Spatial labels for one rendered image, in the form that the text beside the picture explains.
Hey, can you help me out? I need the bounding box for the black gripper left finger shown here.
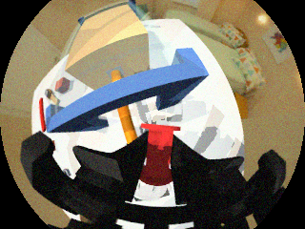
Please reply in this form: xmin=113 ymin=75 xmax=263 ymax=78
xmin=72 ymin=131 xmax=149 ymax=202

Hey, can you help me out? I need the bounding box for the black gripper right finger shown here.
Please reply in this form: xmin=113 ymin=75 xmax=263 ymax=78
xmin=169 ymin=134 xmax=244 ymax=205

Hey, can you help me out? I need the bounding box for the red flat bar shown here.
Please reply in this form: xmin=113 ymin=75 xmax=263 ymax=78
xmin=39 ymin=96 xmax=46 ymax=133

